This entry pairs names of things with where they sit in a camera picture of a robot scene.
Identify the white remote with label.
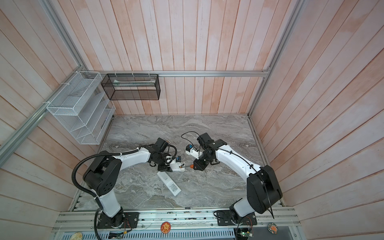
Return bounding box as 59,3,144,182
157,172,182,197

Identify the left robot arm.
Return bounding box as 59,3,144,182
81,138,184,228

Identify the white wire mesh shelf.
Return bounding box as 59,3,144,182
47,72,116,145

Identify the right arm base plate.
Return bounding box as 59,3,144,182
214,210,258,227

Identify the black corrugated cable hose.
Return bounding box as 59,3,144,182
71,148,140,240

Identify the orange black screwdriver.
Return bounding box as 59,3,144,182
179,164,194,169

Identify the white remote control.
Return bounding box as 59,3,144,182
170,163,185,172

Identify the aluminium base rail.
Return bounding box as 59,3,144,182
52,206,301,233

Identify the red round sticker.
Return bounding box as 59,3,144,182
161,222,171,234

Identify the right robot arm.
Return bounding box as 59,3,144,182
186,133,283,223

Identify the black mesh basket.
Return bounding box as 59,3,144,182
101,73,161,101

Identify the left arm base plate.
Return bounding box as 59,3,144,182
97,212,140,229

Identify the round patterned badge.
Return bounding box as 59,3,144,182
267,223,278,235

